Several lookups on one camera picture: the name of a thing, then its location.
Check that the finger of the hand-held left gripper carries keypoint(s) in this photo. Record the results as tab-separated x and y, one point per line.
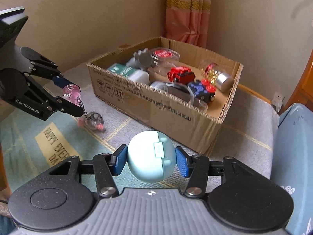
64	81
68	106

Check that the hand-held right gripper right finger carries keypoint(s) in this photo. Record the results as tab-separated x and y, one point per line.
183	162

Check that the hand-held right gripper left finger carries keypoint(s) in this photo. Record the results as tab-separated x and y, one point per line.
119	160

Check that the mint green earbud case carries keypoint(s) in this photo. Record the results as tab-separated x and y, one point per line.
152	156

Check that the brown cardboard box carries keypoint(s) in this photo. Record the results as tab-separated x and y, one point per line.
171	122

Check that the green label cotton swab box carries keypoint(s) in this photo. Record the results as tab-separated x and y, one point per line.
122	71

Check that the clear correction tape dispenser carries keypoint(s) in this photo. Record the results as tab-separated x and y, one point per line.
179	93

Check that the black fidget cube red buttons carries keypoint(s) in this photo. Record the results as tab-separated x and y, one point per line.
201	89

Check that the clear plastic jar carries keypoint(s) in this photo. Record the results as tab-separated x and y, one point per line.
159	86

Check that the clear bottle of gold capsules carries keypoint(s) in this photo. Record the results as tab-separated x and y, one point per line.
220	78

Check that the checked grey and teal blanket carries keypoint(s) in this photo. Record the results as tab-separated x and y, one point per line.
244	132

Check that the red toy car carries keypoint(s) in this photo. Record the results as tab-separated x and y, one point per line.
181	74

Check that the clear jar with red label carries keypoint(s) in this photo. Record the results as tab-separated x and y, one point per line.
163	55

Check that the blue pillow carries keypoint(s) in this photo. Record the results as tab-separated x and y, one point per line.
293	151

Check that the pink curtain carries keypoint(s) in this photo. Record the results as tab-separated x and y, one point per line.
188	12

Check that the wooden headboard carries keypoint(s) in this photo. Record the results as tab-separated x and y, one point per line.
303	83

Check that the white wall plug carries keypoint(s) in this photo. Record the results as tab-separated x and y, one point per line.
278	100

